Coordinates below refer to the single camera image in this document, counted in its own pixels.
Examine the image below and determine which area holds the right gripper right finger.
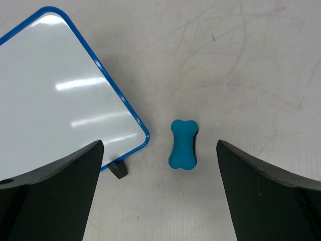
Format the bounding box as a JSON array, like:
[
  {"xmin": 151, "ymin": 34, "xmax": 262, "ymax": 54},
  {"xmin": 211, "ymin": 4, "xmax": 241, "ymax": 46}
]
[{"xmin": 216, "ymin": 140, "xmax": 320, "ymax": 240}]

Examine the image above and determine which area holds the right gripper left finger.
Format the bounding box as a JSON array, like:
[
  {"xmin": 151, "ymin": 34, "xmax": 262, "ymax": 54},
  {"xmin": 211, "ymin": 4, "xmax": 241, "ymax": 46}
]
[{"xmin": 1, "ymin": 140, "xmax": 104, "ymax": 240}]

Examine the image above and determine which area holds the blue bone-shaped eraser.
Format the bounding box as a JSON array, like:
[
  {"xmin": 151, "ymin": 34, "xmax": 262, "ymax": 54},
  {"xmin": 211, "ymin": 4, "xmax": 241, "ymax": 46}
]
[{"xmin": 169, "ymin": 119, "xmax": 199, "ymax": 171}]

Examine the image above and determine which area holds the blue framed whiteboard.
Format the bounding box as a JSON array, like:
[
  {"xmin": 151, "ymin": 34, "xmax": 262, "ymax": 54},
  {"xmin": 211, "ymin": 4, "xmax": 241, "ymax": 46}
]
[{"xmin": 1, "ymin": 6, "xmax": 150, "ymax": 179}]

